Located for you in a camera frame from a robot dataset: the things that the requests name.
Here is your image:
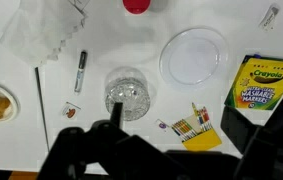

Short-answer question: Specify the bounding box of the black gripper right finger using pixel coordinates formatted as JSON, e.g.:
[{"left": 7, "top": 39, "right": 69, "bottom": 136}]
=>
[{"left": 220, "top": 71, "right": 283, "bottom": 180}]

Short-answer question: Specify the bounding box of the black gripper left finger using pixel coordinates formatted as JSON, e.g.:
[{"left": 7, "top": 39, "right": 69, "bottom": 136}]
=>
[{"left": 37, "top": 103, "right": 168, "bottom": 180}]

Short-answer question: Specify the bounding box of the Crayola washable markers box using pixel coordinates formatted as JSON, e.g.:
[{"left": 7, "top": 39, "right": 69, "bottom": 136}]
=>
[{"left": 224, "top": 54, "right": 283, "bottom": 112}]

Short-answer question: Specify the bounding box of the clear white plastic plate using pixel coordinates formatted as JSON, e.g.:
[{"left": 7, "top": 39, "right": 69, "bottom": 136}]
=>
[{"left": 159, "top": 28, "right": 228, "bottom": 88}]

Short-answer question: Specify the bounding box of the small purple sticker card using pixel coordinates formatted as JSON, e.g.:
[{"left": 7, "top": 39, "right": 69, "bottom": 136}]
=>
[{"left": 155, "top": 119, "right": 169, "bottom": 131}]

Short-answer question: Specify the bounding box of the black and white marker pen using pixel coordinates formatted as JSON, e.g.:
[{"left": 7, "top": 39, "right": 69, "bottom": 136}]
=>
[{"left": 74, "top": 50, "right": 88, "bottom": 93}]

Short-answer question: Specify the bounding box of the red capped spice bottle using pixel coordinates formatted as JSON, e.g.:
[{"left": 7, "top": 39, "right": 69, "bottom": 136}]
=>
[{"left": 122, "top": 0, "right": 151, "bottom": 15}]

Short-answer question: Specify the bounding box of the white paper napkin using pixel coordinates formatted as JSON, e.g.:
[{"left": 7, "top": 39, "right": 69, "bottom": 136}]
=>
[{"left": 0, "top": 0, "right": 90, "bottom": 67}]

